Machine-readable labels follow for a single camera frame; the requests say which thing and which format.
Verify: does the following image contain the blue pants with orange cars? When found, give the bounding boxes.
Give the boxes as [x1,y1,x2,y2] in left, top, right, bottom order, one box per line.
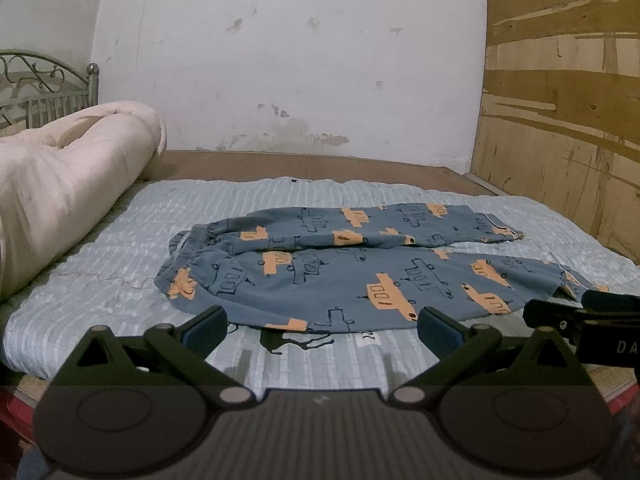
[155,203,591,333]

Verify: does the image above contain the ornate metal headboard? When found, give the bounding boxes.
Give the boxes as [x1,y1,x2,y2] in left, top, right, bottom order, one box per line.
[1,49,100,129]

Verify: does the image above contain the brown wooden bed board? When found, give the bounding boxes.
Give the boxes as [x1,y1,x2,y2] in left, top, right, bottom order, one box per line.
[147,151,494,196]

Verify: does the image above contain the rolled cream duvet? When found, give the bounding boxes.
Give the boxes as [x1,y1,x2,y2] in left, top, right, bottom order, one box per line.
[1,101,167,298]

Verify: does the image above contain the light blue quilted bed cover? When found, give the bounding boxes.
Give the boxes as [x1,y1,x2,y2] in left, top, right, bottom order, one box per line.
[1,178,639,392]

